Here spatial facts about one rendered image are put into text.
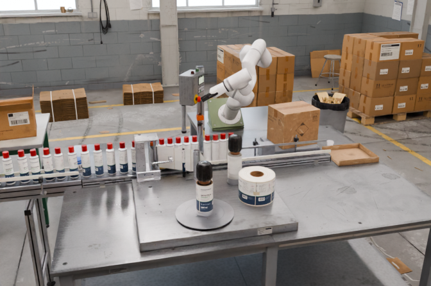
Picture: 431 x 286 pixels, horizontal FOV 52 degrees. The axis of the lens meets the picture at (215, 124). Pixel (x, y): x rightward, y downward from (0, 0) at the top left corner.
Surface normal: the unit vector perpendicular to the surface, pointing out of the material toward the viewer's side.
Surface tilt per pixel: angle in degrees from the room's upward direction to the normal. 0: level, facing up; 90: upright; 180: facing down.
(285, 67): 90
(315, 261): 1
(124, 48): 90
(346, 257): 1
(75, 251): 0
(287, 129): 90
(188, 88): 90
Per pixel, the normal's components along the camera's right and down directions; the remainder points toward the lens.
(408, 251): 0.00, -0.94
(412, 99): 0.37, 0.29
